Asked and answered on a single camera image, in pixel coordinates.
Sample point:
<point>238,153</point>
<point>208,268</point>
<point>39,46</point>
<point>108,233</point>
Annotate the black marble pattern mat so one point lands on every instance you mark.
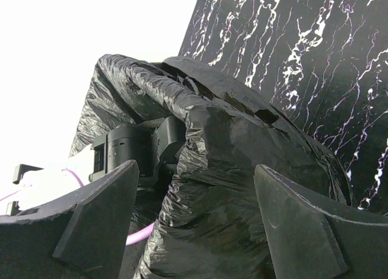
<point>322,62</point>

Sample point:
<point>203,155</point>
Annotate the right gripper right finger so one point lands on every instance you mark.
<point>313,236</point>

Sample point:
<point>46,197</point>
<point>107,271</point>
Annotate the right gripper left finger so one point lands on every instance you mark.
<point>79,235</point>

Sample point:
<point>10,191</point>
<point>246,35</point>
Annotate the black trash bag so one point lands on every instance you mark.
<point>207,222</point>

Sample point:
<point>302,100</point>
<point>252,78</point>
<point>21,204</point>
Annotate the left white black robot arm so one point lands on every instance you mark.
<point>152,144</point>

